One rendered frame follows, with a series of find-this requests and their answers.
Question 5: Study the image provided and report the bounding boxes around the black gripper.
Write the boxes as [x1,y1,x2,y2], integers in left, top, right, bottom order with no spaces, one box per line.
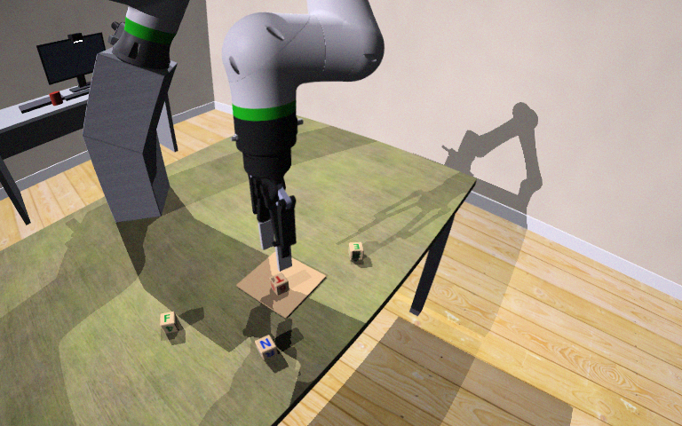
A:
[242,149,297,272]

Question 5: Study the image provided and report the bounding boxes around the tan square mat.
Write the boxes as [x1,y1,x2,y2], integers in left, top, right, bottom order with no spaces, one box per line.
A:
[236,252,326,319]

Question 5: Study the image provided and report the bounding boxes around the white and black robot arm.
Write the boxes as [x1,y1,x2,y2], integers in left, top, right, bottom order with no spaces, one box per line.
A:
[108,0,385,156]

